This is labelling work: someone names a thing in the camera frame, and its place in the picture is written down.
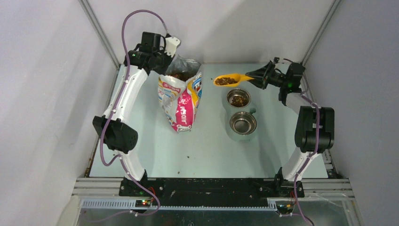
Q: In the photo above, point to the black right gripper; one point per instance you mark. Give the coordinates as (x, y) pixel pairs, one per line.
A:
(263, 76)

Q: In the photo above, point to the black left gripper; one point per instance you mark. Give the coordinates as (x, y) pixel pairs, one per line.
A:
(162, 71)

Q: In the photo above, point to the yellow plastic scoop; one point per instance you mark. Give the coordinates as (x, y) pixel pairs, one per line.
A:
(238, 77)

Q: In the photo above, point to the steel bowl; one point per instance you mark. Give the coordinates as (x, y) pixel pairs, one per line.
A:
(238, 92)
(243, 123)

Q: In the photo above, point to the colourful pet food bag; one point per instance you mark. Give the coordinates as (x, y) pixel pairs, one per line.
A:
(180, 100)

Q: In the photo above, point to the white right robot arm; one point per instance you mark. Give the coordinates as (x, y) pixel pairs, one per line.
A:
(315, 127)

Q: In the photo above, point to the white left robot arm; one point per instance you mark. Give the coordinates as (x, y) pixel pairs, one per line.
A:
(117, 137)

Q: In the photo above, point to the kibble in far bowl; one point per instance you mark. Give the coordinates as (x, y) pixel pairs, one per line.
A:
(238, 101)

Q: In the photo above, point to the kibble in scoop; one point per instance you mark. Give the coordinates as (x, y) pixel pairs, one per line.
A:
(224, 81)

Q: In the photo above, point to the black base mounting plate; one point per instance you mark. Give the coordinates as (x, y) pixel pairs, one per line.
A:
(211, 192)

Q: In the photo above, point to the right circuit board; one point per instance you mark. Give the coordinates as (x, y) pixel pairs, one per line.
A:
(285, 209)

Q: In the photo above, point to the circuit board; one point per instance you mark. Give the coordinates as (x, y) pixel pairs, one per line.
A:
(141, 203)
(285, 209)

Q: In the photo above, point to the left circuit board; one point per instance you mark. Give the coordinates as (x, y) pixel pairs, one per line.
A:
(141, 203)

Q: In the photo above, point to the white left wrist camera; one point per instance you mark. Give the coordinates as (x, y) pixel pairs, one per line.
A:
(172, 43)

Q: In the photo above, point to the aluminium frame rail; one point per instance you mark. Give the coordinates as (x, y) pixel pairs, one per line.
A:
(104, 193)

